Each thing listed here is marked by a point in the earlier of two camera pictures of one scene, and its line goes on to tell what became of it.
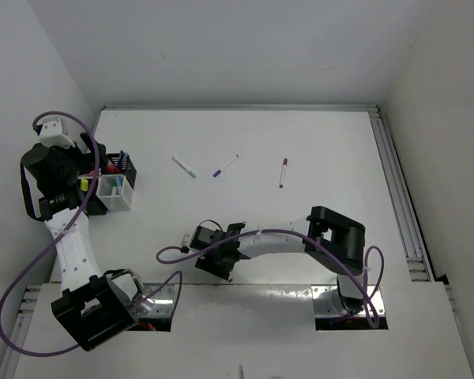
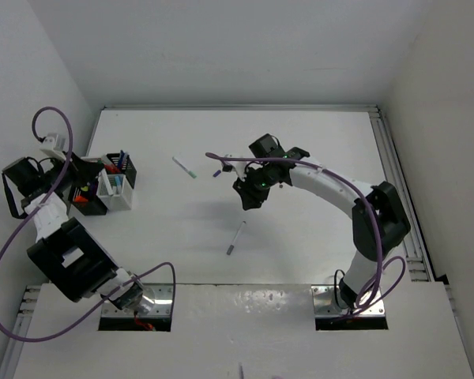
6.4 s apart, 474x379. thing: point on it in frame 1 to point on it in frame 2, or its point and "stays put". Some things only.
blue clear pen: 120,161 stays put
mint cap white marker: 192,174 stays put
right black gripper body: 217,264 to 261,177
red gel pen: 112,168 stays put
